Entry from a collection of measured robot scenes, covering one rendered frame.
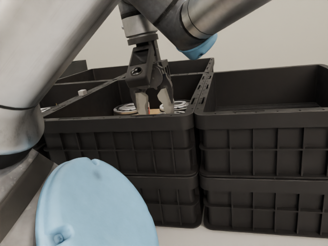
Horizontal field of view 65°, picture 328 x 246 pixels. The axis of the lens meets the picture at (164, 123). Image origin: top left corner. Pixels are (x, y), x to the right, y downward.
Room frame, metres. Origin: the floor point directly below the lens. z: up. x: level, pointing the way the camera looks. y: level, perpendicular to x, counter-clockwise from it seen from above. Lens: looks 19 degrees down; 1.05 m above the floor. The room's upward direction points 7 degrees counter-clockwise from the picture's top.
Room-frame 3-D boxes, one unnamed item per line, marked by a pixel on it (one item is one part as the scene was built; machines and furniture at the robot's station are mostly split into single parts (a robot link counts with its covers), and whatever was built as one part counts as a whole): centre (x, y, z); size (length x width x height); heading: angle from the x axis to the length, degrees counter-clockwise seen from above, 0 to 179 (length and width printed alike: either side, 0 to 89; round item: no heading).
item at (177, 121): (0.60, 0.05, 0.92); 0.40 x 0.30 x 0.02; 165
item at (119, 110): (0.73, 0.09, 0.86); 0.10 x 0.10 x 0.01
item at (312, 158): (0.52, -0.24, 0.87); 0.40 x 0.30 x 0.11; 165
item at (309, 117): (0.52, -0.24, 0.92); 0.40 x 0.30 x 0.02; 165
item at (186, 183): (0.60, 0.05, 0.76); 0.40 x 0.30 x 0.12; 165
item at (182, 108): (0.69, -0.04, 0.86); 0.10 x 0.10 x 0.01
